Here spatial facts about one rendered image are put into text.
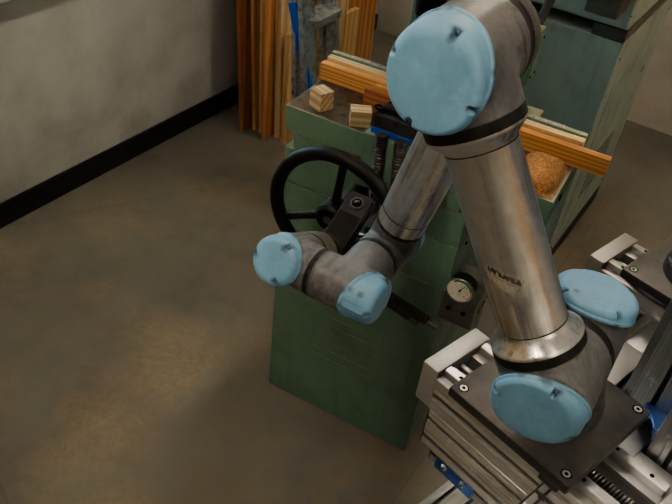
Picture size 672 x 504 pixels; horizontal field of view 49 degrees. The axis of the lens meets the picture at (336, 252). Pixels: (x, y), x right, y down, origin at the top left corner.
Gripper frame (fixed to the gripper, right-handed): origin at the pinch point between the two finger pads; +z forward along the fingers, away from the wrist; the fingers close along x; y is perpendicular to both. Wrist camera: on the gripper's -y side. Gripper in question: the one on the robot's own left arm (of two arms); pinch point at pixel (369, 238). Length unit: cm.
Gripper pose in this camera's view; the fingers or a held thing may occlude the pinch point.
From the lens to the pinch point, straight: 137.4
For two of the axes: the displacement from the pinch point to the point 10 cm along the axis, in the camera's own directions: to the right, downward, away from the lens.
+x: 8.4, 4.2, -3.6
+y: -3.6, 9.1, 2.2
